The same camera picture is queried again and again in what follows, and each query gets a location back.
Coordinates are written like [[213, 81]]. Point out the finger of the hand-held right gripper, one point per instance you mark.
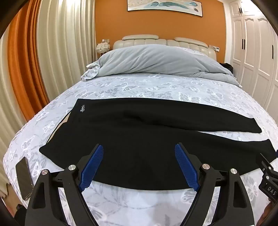
[[263, 163]]

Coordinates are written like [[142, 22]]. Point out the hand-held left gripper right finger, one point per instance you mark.
[[186, 169]]

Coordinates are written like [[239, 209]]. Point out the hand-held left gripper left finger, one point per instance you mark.
[[92, 167]]

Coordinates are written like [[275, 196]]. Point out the black pants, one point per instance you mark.
[[139, 139]]

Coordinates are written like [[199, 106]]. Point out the black smartphone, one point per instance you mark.
[[24, 178]]

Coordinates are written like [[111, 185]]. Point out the bed with butterfly sheet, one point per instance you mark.
[[134, 84]]

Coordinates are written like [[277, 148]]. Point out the dark object beside bed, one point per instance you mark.
[[228, 67]]

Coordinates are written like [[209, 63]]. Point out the cream curtain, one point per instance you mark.
[[65, 43], [10, 104]]

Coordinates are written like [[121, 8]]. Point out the grey duvet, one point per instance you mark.
[[156, 58]]

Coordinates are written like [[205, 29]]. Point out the white wardrobe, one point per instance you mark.
[[254, 47]]

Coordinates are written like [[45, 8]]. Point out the white feather lamp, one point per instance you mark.
[[101, 47]]

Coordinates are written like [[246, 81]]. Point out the orange curtain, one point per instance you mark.
[[26, 54]]

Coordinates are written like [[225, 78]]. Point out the framed wall painting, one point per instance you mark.
[[165, 5]]

